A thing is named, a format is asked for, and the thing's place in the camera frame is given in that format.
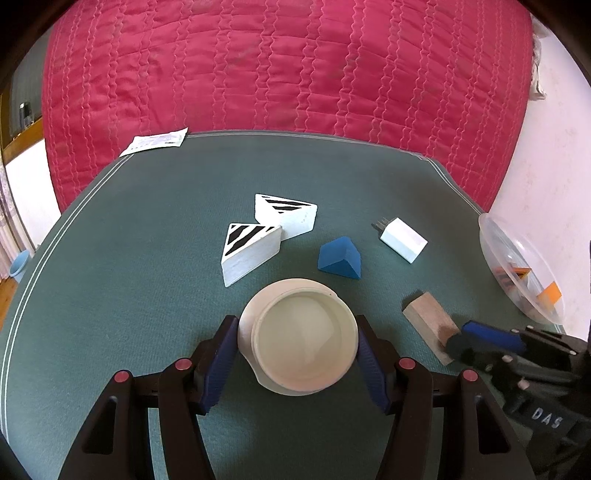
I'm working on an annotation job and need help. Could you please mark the blue plastic basin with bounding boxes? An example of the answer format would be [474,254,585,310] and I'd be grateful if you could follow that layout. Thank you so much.
[10,251,32,282]

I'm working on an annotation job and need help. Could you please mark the wooden ledge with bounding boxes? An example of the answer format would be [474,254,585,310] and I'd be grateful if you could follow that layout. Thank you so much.
[0,121,44,153]

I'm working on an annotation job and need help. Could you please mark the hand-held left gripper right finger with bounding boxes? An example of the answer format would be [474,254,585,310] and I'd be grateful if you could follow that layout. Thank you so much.
[355,315,536,480]

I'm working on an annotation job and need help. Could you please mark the red quilted blanket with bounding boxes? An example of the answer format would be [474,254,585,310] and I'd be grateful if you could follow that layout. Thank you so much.
[41,0,539,214]

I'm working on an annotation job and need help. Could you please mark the clear plastic bowl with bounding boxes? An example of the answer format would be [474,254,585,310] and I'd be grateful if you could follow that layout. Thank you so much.
[478,212,566,324]

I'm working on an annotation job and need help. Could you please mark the white paper sheet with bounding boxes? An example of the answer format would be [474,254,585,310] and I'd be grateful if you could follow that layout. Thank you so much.
[119,127,189,158]

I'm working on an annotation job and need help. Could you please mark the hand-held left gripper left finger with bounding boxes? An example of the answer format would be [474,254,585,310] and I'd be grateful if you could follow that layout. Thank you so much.
[58,315,238,480]

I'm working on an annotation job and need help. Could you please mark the blue wedge block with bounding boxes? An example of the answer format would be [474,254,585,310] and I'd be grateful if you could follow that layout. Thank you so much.
[318,236,363,280]

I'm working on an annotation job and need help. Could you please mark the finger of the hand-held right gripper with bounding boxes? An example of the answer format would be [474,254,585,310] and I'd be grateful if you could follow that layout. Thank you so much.
[444,332,532,393]
[461,320,578,356]

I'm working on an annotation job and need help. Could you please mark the brown wooden block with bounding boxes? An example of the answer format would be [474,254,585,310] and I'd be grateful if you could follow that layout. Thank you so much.
[403,292,462,366]

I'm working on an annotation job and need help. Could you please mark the orange striped wedge block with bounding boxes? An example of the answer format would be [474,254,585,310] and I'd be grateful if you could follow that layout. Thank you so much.
[496,263,532,288]
[538,282,563,305]

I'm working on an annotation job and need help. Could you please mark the white striped wedge block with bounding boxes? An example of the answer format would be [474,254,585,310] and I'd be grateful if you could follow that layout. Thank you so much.
[222,222,282,288]
[254,193,318,240]

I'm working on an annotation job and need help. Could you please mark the white usb charger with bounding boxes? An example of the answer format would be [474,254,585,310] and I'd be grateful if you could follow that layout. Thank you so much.
[372,217,428,264]

